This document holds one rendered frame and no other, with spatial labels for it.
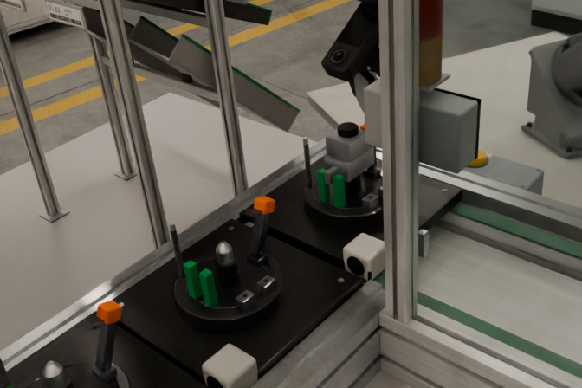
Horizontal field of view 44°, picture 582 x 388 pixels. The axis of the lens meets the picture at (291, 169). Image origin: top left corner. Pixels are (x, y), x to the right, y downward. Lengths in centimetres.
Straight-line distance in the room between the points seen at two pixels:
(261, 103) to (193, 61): 16
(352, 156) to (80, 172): 67
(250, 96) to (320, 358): 48
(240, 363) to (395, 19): 40
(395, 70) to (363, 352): 37
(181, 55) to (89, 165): 51
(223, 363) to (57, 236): 58
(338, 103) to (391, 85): 90
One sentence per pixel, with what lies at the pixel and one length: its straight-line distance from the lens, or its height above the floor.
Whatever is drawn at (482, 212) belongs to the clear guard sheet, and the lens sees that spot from 75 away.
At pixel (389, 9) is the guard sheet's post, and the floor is 135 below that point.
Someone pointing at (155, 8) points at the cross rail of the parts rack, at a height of 123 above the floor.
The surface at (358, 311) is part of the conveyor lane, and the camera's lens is 92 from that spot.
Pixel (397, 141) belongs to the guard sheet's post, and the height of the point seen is 121.
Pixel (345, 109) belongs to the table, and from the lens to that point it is 160.
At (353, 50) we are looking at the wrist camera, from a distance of 97.
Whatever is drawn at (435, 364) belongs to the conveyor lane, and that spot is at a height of 92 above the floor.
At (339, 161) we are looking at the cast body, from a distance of 102.
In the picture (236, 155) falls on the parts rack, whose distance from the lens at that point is 115.
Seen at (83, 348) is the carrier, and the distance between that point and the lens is 92.
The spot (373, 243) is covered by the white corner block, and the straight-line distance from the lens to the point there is 97.
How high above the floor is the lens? 157
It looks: 31 degrees down
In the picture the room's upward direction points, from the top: 6 degrees counter-clockwise
